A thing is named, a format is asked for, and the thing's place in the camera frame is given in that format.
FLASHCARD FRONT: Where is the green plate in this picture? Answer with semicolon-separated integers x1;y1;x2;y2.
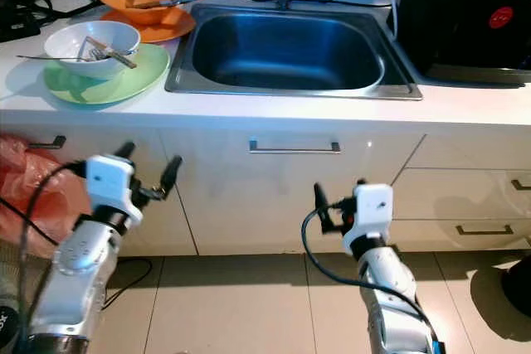
43;42;171;106

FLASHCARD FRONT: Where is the wooden handled knife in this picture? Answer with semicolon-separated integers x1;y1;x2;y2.
85;36;138;70

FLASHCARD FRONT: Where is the metal fork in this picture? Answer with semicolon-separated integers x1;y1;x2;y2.
17;48;113;64

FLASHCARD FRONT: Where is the white bowl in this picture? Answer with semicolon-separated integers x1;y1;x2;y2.
44;20;142;81

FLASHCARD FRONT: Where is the red plastic bag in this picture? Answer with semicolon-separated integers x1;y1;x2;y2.
0;134;85;236

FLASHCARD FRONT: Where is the orange plate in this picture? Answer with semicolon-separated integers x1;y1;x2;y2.
100;7;197;44

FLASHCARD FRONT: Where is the stainless steel sink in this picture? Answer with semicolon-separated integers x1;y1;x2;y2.
164;3;424;102

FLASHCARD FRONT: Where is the black round floor base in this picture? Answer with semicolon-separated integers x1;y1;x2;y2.
498;267;531;318

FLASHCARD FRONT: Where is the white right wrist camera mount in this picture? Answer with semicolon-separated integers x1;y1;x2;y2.
352;183;394;236

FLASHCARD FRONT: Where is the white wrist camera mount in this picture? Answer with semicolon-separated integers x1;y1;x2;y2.
352;183;394;236
85;154;144;227

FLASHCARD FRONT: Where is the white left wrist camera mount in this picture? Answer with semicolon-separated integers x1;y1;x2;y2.
85;154;144;227

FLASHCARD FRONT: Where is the long metal cabinet handle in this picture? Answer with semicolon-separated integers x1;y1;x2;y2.
249;140;342;154

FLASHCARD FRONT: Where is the dark cabinet handle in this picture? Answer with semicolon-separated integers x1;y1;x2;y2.
27;135;67;150

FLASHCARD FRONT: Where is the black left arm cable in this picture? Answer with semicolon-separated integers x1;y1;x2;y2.
25;159;89;340

